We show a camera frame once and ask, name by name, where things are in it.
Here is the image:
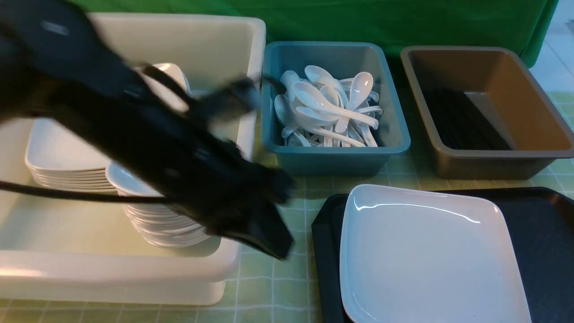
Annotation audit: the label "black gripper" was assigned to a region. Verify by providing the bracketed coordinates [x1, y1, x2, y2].
[161, 141, 295, 260]

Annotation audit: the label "large white square rice plate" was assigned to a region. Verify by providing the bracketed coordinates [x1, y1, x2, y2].
[339, 184, 531, 323]

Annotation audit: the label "white soup spoon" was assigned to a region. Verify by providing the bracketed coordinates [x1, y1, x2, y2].
[291, 82, 379, 129]

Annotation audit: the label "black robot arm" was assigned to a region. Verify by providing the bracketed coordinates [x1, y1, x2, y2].
[1, 0, 295, 260]

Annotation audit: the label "green checkered tablecloth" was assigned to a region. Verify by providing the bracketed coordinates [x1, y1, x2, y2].
[1, 88, 573, 323]

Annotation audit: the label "stack of white small bowls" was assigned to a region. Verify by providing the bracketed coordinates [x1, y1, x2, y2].
[122, 204, 209, 248]

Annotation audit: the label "pile of white soup spoons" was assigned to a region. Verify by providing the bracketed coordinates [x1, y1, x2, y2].
[274, 65, 383, 148]

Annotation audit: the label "teal plastic bin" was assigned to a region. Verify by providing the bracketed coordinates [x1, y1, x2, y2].
[261, 41, 411, 177]

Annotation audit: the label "large white plastic tub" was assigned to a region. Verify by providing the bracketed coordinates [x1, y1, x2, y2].
[0, 13, 266, 305]

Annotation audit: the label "stack of white square plates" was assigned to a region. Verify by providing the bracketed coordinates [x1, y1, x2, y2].
[25, 63, 192, 192]

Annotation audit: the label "black chopsticks in bin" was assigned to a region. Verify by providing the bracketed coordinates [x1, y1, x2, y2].
[422, 88, 512, 151]

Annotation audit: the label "brown plastic bin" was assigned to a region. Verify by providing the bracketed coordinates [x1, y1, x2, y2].
[400, 46, 573, 180]

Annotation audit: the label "black serving tray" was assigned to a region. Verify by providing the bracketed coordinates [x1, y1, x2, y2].
[312, 187, 574, 323]

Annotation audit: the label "green backdrop cloth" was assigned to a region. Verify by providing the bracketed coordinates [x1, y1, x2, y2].
[78, 0, 558, 67]

